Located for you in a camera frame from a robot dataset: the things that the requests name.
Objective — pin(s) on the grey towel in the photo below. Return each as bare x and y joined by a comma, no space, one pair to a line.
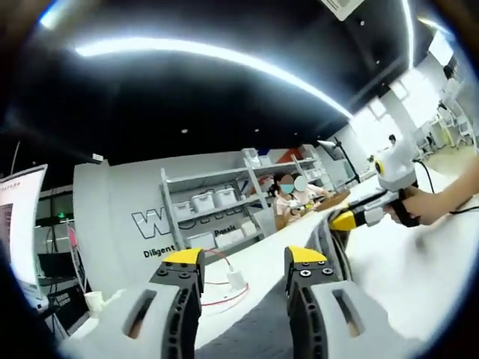
262,325

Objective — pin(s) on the person's right hand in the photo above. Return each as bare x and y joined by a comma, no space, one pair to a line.
426,205

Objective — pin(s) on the wooden tray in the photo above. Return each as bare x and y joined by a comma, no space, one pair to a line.
335,200

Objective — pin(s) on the white office desks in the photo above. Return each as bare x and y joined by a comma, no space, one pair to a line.
449,127

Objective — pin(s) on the studio light on stand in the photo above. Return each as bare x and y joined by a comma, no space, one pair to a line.
327,144

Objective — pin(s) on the white paper cup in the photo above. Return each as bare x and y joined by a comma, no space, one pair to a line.
93,302

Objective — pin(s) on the black laptop stand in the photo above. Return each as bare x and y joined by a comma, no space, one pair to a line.
69,310

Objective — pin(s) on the set of white storage bins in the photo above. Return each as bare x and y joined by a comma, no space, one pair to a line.
202,202

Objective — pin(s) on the short ceiling light strip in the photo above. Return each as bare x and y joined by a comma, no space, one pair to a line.
408,33

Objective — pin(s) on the pink-topped white stand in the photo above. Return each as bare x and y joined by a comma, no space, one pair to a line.
72,235

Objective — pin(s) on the grey metal shelf rack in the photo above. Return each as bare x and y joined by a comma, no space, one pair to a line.
209,177

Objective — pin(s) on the white ceiling panel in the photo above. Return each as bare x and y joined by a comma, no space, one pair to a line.
344,7

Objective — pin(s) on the white laptop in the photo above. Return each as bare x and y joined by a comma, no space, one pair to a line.
22,209

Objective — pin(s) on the long ceiling light strip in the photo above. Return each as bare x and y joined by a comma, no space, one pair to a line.
187,48

